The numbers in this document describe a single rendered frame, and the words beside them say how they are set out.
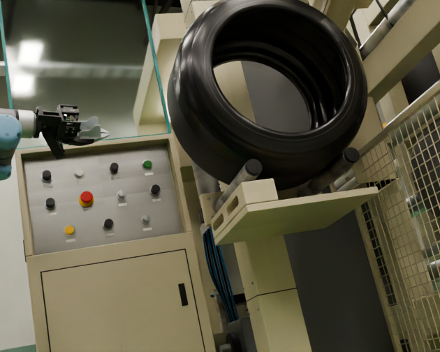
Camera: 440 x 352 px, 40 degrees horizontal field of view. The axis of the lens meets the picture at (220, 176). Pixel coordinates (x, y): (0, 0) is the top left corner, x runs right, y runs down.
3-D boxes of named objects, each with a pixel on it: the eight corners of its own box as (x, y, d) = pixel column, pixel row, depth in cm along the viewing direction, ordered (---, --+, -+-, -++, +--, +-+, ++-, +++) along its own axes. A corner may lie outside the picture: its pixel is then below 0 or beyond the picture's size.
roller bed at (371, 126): (333, 202, 211) (311, 124, 219) (370, 196, 215) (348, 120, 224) (357, 183, 193) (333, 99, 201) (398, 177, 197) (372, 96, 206)
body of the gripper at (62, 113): (84, 123, 163) (38, 120, 157) (77, 147, 168) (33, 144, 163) (79, 105, 168) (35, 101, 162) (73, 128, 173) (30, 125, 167)
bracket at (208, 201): (204, 227, 183) (198, 196, 186) (323, 209, 195) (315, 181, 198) (207, 223, 180) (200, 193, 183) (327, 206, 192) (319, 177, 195)
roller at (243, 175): (216, 214, 183) (213, 200, 184) (230, 212, 184) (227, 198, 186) (247, 175, 151) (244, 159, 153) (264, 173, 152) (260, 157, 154)
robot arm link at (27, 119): (16, 143, 161) (13, 123, 166) (33, 144, 163) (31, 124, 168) (19, 122, 156) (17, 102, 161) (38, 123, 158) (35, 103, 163)
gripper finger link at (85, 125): (112, 121, 170) (80, 119, 166) (107, 137, 174) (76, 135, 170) (110, 114, 172) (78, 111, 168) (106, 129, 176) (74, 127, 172)
